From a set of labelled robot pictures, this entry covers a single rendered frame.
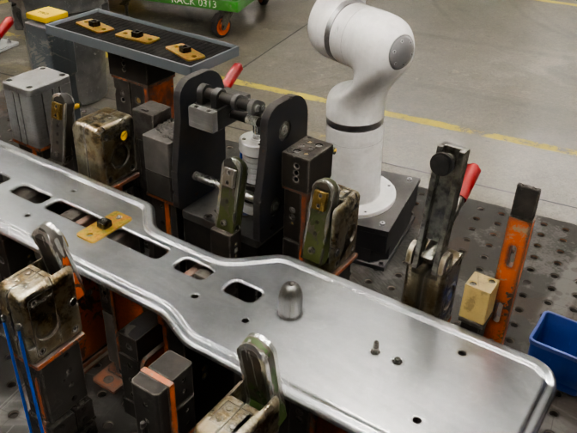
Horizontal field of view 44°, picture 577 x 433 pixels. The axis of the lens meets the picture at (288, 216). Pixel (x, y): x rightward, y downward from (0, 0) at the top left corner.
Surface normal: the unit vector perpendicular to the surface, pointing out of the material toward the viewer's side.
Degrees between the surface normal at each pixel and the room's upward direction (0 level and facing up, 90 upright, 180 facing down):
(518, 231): 90
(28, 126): 90
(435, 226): 81
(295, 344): 0
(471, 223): 0
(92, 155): 90
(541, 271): 0
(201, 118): 90
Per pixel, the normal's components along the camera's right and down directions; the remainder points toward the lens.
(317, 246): -0.54, 0.25
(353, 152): -0.12, 0.56
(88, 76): 0.71, 0.42
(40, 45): -0.55, 0.44
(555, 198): 0.03, -0.84
